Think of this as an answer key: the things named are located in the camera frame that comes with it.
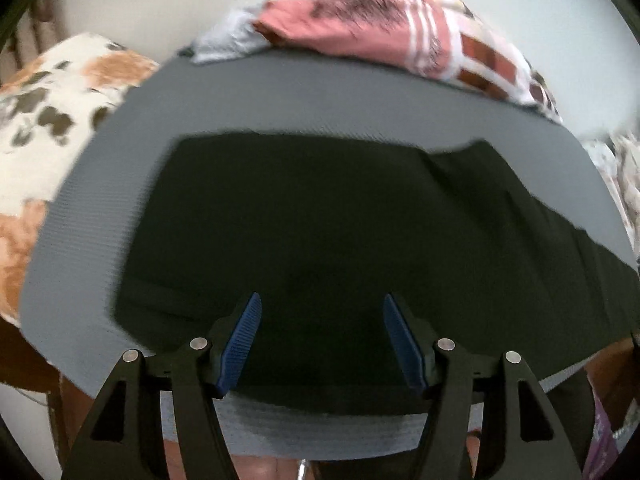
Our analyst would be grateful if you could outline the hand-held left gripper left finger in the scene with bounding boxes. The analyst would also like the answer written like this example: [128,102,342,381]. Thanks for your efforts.
[60,291,263,480]

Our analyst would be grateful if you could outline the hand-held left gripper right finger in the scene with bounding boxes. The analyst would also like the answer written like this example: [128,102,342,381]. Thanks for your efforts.
[382,292,586,480]

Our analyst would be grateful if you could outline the black pants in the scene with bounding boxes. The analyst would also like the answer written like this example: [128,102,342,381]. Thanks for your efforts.
[112,132,640,416]

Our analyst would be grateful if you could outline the purple garment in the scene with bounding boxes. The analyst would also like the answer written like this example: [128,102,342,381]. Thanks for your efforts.
[582,395,626,480]

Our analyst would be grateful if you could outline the grey textured mat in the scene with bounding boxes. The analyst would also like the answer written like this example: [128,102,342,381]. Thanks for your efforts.
[22,50,640,461]

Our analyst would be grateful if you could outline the white brown floral cloth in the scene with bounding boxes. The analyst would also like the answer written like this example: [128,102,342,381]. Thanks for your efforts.
[0,32,161,326]

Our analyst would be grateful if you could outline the pale floral cloth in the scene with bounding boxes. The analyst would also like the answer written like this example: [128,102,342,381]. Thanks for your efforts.
[582,130,640,261]

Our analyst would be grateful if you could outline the white crumpled cloth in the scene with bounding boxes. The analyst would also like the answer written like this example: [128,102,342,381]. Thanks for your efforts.
[192,4,273,63]

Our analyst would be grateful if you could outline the pink checked blanket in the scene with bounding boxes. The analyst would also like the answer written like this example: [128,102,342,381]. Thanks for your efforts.
[255,0,563,121]

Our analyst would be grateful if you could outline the beige curtain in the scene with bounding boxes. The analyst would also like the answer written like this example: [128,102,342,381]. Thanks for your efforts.
[0,0,66,86]

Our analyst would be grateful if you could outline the brown wooden frame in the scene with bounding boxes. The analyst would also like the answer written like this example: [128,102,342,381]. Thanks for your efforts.
[0,317,71,461]

